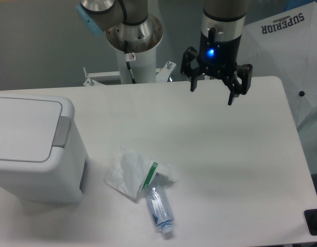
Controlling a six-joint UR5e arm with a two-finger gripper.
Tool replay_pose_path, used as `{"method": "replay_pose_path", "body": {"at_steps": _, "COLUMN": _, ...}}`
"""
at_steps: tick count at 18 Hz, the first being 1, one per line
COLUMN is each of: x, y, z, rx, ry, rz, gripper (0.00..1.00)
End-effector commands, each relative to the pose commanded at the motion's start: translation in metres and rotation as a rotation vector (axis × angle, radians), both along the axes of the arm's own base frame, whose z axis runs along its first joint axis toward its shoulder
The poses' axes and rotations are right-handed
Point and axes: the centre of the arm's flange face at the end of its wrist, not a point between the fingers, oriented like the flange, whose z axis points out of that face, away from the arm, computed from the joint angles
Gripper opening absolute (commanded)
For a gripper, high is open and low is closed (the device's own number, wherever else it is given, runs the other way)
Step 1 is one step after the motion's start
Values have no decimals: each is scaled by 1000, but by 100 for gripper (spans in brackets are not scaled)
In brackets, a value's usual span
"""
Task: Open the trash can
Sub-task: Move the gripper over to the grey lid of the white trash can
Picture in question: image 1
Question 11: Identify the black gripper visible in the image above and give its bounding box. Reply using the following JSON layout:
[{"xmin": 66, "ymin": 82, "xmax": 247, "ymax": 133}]
[{"xmin": 180, "ymin": 33, "xmax": 253, "ymax": 105}]

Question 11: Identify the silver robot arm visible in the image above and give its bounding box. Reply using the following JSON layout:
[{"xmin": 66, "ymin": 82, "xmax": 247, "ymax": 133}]
[{"xmin": 76, "ymin": 1, "xmax": 253, "ymax": 105}]

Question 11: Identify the grey trash can lid button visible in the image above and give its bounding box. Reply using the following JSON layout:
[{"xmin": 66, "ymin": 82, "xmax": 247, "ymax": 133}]
[{"xmin": 52, "ymin": 116, "xmax": 71, "ymax": 148}]

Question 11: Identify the white trash can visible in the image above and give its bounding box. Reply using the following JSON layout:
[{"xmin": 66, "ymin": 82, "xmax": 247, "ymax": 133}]
[{"xmin": 0, "ymin": 92, "xmax": 89, "ymax": 203}]

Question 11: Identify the white Superior umbrella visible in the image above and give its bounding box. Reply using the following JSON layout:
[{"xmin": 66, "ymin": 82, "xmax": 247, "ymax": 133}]
[{"xmin": 237, "ymin": 2, "xmax": 317, "ymax": 127}]

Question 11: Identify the white crumpled plastic bag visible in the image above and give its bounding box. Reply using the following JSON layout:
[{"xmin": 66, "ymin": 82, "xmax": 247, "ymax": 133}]
[{"xmin": 104, "ymin": 147, "xmax": 178, "ymax": 201}]

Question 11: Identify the clear plastic water bottle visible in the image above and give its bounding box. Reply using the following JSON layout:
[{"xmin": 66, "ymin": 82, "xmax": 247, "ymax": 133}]
[{"xmin": 146, "ymin": 181, "xmax": 175, "ymax": 235}]

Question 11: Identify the black device at table edge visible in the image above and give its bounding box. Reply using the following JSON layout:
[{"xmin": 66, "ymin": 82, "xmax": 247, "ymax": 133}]
[{"xmin": 304, "ymin": 209, "xmax": 317, "ymax": 236}]

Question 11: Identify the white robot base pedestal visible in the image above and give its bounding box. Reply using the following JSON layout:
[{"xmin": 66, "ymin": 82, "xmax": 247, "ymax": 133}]
[{"xmin": 83, "ymin": 47, "xmax": 176, "ymax": 86}]

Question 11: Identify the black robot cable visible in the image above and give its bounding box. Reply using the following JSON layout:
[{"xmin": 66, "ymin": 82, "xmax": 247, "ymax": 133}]
[{"xmin": 124, "ymin": 41, "xmax": 137, "ymax": 84}]

